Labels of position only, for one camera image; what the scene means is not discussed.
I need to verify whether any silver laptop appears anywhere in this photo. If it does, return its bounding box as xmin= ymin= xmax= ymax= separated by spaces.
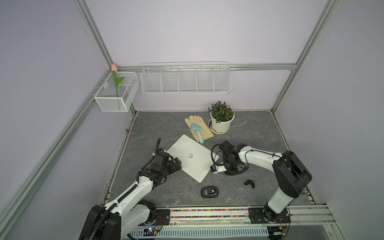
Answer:
xmin=167 ymin=135 xmax=213 ymax=183

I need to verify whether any black mouse battery cover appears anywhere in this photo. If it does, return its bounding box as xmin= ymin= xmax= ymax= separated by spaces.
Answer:
xmin=244 ymin=180 xmax=256 ymax=189

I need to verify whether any black wireless mouse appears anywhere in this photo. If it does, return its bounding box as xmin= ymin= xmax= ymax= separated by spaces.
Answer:
xmin=201 ymin=186 xmax=219 ymax=199

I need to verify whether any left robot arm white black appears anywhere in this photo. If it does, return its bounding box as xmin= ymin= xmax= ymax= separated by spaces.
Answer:
xmin=79 ymin=138 xmax=182 ymax=240

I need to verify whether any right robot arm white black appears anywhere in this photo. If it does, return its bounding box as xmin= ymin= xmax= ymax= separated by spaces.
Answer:
xmin=210 ymin=141 xmax=313 ymax=224

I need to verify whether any beige work glove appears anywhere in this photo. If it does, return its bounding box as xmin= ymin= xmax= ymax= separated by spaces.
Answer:
xmin=184 ymin=115 xmax=214 ymax=143

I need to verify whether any white plant pot saucer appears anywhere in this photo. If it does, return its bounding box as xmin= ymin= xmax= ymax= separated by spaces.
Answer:
xmin=208 ymin=119 xmax=231 ymax=135

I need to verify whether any white pot with green plant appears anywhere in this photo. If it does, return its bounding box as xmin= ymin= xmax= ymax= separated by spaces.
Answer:
xmin=209 ymin=101 xmax=235 ymax=132

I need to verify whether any light blue garden trowel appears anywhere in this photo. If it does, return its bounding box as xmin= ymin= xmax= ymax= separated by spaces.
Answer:
xmin=191 ymin=123 xmax=204 ymax=144

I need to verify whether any artificial pink tulip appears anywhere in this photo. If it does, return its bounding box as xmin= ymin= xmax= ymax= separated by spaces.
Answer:
xmin=111 ymin=64 xmax=125 ymax=98

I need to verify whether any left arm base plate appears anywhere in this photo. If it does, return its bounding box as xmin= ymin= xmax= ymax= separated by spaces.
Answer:
xmin=140 ymin=209 xmax=171 ymax=226

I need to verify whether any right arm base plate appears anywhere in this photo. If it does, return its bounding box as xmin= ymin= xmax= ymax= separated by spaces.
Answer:
xmin=248 ymin=207 xmax=291 ymax=224

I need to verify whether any white wire wall shelf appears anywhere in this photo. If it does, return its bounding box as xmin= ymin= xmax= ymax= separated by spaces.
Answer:
xmin=141 ymin=62 xmax=232 ymax=95

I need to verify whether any white mesh wall basket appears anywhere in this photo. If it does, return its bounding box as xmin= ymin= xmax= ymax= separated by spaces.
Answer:
xmin=94 ymin=72 xmax=139 ymax=113

